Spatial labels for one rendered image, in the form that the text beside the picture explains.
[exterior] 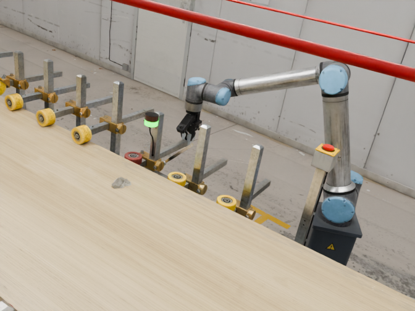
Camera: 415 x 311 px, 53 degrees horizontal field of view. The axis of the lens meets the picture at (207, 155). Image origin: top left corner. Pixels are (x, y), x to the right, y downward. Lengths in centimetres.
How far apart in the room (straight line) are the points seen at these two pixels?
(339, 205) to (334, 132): 35
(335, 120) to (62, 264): 125
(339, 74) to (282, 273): 89
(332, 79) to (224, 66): 312
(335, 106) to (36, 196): 127
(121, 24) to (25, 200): 461
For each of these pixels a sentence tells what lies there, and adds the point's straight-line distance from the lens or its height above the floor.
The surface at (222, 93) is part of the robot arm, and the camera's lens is 207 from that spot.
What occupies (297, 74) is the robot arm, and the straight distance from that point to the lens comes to 208.
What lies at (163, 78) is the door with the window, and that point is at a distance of 556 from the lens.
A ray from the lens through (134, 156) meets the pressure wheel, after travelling 192.
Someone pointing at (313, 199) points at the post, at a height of 102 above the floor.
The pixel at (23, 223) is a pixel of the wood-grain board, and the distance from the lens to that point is 152.
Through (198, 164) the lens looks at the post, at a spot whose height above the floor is 95.
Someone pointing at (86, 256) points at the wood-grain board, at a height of 90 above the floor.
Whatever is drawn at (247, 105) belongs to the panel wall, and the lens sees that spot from 481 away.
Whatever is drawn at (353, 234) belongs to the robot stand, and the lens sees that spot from 231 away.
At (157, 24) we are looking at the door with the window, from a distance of 554.
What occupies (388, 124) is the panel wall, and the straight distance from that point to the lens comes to 422.
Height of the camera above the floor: 180
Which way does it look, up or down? 26 degrees down
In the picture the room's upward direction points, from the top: 9 degrees clockwise
